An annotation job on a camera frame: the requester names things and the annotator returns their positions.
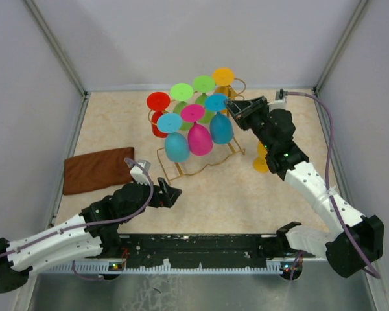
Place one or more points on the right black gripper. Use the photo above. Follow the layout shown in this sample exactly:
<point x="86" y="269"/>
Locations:
<point x="238" y="108"/>

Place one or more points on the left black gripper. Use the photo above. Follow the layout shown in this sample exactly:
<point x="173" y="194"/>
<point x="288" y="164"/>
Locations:
<point x="168" y="196"/>

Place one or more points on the orange wine glass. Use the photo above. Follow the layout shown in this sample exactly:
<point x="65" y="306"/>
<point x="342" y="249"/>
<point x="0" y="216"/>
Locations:
<point x="259" y="163"/>
<point x="223" y="78"/>

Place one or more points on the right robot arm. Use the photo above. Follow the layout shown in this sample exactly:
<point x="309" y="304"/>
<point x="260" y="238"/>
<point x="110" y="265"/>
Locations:
<point x="353" y="241"/>

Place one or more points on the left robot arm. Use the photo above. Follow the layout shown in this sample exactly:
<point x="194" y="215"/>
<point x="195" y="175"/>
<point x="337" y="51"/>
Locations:
<point x="92" y="233"/>

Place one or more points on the right green wine glass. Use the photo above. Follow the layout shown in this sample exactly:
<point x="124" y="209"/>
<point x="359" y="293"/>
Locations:
<point x="203" y="85"/>

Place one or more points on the green wine glass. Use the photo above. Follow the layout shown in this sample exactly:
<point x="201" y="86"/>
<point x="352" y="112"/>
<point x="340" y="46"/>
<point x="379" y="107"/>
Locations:
<point x="182" y="93"/>
<point x="203" y="85"/>

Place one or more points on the left light blue wine glass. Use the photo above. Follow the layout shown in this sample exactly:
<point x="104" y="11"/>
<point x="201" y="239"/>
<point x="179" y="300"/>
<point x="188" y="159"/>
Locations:
<point x="176" y="145"/>

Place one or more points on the magenta wine glass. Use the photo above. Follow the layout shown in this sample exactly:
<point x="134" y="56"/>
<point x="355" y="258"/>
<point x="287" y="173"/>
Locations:
<point x="199" y="137"/>

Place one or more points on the left green wine glass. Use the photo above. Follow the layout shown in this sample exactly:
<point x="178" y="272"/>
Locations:
<point x="182" y="93"/>

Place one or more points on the red wine glass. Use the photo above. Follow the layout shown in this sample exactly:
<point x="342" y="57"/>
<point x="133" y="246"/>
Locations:
<point x="157" y="102"/>

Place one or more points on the brown folded cloth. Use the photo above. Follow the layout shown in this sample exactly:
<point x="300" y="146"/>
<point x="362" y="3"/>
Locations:
<point x="97" y="170"/>

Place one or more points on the gold wire glass rack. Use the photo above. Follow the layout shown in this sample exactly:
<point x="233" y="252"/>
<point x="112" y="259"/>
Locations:
<point x="239" y="87"/>

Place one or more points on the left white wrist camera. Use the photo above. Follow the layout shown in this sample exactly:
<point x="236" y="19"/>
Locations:
<point x="138" y="171"/>

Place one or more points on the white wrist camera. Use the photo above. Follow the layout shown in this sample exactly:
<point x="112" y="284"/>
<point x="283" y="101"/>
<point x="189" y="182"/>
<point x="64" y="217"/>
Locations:
<point x="280" y="101"/>
<point x="138" y="171"/>

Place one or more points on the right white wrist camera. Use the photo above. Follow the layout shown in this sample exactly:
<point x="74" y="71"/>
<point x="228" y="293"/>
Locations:
<point x="280" y="101"/>

